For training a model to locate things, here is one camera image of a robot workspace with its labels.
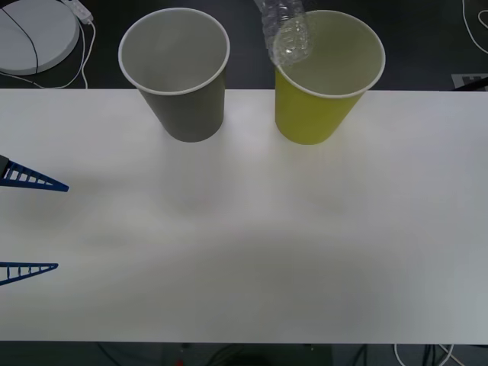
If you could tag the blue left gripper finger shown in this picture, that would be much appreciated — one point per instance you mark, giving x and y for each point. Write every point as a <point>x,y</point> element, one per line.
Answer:
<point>34,265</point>
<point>23,176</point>

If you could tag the clear bottle with green cap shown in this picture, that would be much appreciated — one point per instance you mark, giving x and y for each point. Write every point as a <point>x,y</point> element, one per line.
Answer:
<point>286,34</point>

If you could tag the round pale grey floor base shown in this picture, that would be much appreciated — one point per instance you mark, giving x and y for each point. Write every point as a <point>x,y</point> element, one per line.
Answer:
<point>42,38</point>

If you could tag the white power strip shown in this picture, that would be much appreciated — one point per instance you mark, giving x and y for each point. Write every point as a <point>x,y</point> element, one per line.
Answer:
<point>81,9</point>

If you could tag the grey plastic waste bin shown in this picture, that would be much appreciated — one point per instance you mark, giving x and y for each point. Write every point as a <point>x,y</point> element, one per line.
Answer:
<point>190,114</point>

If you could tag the yellow-green plastic waste bin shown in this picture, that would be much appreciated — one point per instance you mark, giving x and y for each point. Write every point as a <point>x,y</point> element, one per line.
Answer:
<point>305,114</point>

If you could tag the grey board with black mark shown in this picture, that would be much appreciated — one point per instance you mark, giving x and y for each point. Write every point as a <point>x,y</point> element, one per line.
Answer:
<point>467,81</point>

